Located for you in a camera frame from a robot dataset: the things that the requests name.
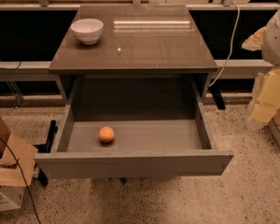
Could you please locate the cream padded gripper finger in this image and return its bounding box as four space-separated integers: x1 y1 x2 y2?
242 27 266 51
245 67 280 130

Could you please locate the orange fruit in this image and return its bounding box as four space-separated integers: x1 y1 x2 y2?
99 126 115 144

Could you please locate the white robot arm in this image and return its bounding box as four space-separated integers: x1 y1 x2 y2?
242 8 280 130

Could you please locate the grey cabinet with glossy top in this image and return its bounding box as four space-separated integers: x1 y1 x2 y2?
49 4 217 107

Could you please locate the open grey top drawer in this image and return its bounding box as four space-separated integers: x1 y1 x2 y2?
35 76 233 179

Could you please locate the white ceramic bowl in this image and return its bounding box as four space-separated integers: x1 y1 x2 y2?
70 19 104 45

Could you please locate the black stand beside cabinet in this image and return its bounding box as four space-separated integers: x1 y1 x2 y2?
35 120 58 187

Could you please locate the open cardboard box left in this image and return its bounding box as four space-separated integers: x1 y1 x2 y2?
0 116 37 212

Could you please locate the white cable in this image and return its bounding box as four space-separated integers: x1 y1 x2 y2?
208 2 242 88

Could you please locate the metal railing frame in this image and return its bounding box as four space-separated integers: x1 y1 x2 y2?
0 0 280 82

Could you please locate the black cable left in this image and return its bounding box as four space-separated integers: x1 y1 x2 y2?
0 128 42 224

